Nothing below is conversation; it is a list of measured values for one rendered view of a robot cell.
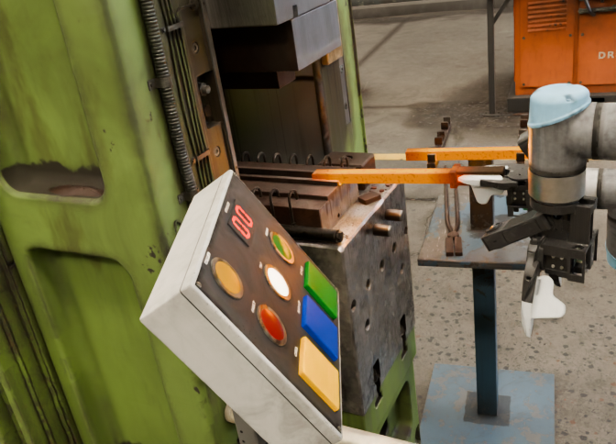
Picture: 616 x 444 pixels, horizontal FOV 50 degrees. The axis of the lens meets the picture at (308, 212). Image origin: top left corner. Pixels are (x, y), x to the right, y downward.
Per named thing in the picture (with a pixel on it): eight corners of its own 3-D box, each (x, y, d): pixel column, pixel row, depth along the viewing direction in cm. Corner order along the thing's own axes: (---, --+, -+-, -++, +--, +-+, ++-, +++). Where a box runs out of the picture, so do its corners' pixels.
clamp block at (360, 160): (378, 176, 164) (375, 152, 161) (365, 191, 157) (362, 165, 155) (334, 174, 170) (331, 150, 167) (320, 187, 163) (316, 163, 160)
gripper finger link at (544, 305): (556, 344, 92) (569, 279, 93) (514, 334, 95) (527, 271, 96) (561, 345, 94) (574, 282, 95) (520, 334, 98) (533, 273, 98)
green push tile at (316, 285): (337, 291, 107) (308, 259, 105) (337, 317, 101) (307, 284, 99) (328, 297, 108) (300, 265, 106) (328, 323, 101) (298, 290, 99)
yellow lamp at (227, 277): (251, 284, 81) (245, 254, 79) (231, 305, 78) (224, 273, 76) (230, 281, 83) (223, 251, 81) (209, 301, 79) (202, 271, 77)
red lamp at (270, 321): (293, 330, 84) (289, 302, 82) (276, 352, 80) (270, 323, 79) (272, 326, 85) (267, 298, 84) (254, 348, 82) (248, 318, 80)
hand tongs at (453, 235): (443, 167, 223) (443, 164, 223) (456, 166, 222) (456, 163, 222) (445, 256, 171) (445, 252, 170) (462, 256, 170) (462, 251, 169)
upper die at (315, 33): (341, 45, 140) (335, -1, 135) (298, 71, 124) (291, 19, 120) (182, 51, 159) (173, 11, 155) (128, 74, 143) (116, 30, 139)
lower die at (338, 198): (358, 197, 155) (355, 163, 151) (323, 237, 139) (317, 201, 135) (212, 186, 174) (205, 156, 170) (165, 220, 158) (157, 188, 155)
